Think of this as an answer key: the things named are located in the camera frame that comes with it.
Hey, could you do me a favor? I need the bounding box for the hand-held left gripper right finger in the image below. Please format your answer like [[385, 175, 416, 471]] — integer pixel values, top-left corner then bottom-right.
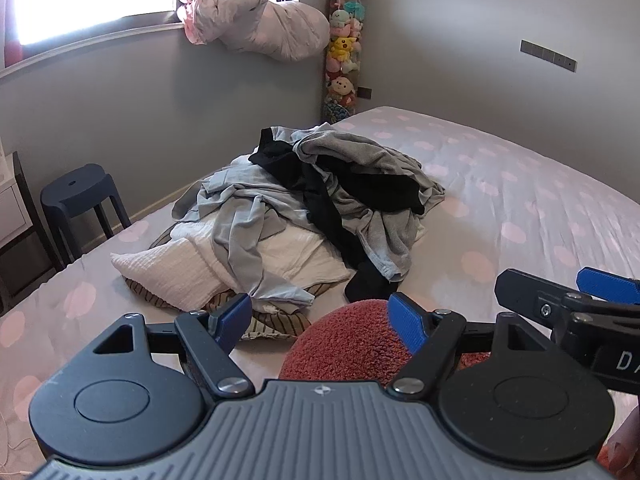
[[387, 292, 551, 396]]

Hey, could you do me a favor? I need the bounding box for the red fuzzy cloth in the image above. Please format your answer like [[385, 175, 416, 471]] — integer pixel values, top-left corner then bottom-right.
[[277, 300, 493, 382]]

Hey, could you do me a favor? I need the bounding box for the striped cloth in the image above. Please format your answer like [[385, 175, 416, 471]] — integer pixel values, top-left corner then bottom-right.
[[125, 280, 312, 343]]

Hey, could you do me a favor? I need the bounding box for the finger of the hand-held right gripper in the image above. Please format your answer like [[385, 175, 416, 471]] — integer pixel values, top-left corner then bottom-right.
[[495, 269, 608, 331], [576, 267, 640, 306]]

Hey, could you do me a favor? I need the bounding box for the white cable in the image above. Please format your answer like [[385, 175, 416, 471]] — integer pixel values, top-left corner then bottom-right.
[[0, 400, 37, 477]]

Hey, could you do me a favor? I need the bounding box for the person's right hand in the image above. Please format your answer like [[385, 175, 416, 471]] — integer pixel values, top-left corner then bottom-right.
[[606, 405, 640, 480]]

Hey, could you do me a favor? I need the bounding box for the pink polka dot bed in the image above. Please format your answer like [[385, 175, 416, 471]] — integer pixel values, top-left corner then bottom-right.
[[0, 106, 640, 480]]

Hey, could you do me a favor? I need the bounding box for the dark blue plastic stool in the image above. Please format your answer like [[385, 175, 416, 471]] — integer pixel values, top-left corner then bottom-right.
[[40, 162, 132, 267]]

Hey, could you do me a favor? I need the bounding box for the clear tube of plush toys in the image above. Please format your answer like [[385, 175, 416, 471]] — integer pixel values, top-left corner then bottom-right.
[[321, 0, 369, 123]]

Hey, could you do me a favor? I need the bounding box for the grey wall switch panel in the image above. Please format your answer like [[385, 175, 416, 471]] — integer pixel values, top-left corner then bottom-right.
[[520, 40, 578, 74]]

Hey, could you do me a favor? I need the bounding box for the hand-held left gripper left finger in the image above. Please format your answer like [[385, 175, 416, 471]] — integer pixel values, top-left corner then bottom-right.
[[92, 292, 253, 398]]

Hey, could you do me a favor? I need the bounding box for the pink bundled duvet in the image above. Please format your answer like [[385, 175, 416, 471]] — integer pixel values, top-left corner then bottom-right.
[[177, 0, 331, 64]]

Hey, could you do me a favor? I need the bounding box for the white cabinet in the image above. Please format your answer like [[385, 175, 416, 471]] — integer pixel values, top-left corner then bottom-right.
[[0, 135, 57, 313]]

